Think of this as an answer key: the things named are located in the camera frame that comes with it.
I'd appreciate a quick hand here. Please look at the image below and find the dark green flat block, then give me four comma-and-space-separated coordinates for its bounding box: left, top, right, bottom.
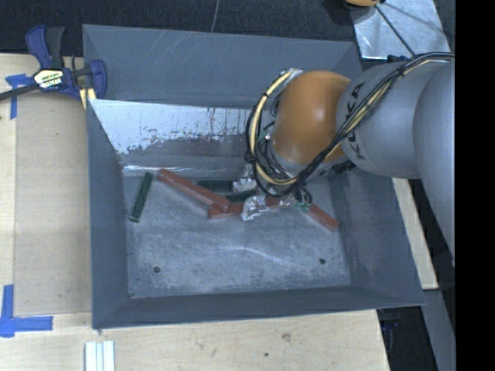
128, 172, 154, 224

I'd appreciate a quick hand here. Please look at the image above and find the red-brown flat block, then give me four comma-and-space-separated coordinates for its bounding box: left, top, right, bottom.
157, 168, 232, 213
207, 196, 280, 220
303, 203, 341, 232

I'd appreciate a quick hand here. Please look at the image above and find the grey metal bin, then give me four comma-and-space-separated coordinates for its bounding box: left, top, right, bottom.
80, 23, 427, 330

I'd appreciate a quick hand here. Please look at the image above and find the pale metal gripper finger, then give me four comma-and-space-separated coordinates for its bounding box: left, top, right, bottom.
240, 195, 269, 223
232, 165, 257, 193

